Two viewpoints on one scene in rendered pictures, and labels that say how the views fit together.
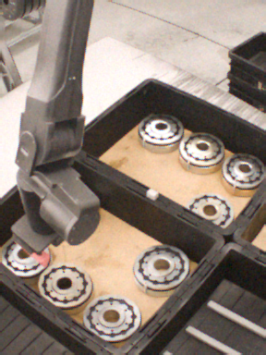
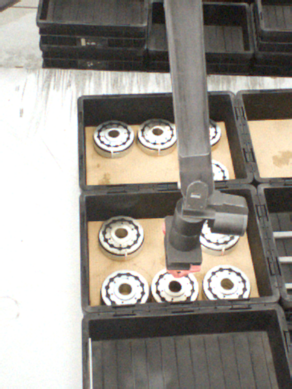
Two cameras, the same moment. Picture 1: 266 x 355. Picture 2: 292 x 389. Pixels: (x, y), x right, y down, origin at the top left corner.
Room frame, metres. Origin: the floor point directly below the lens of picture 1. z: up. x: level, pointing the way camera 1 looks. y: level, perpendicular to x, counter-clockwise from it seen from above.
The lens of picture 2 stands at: (0.10, 0.66, 2.07)
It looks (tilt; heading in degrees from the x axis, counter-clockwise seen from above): 54 degrees down; 313
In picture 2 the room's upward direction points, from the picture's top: 3 degrees clockwise
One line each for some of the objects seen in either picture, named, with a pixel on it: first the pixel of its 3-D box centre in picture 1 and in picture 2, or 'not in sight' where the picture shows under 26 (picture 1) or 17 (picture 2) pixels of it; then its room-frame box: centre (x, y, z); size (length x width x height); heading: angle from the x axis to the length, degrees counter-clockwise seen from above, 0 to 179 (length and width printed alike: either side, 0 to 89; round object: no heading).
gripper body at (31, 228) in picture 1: (43, 212); (185, 233); (0.48, 0.13, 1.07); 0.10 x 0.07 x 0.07; 138
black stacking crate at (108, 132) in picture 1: (184, 165); (160, 153); (0.77, -0.11, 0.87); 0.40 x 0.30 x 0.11; 50
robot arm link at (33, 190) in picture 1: (40, 188); (193, 216); (0.47, 0.13, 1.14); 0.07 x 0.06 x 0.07; 42
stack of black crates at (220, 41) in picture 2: not in sight; (195, 59); (1.32, -0.92, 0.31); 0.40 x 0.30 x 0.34; 44
